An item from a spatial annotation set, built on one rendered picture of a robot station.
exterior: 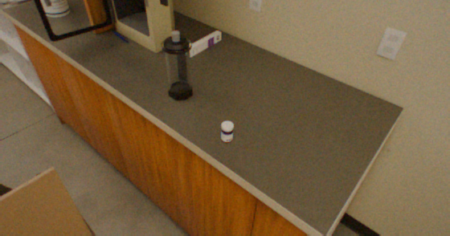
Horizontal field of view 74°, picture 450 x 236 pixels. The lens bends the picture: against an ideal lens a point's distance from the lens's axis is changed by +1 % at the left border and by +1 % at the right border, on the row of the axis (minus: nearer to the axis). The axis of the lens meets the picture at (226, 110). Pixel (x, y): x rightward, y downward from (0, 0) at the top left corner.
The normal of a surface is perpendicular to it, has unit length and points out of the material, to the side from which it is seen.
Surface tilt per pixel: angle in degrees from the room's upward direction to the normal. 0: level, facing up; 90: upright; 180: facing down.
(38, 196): 90
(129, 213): 0
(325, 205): 1
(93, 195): 0
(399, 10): 90
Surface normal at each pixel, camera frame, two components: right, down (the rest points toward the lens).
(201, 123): 0.04, -0.75
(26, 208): 0.74, 0.46
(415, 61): -0.65, 0.49
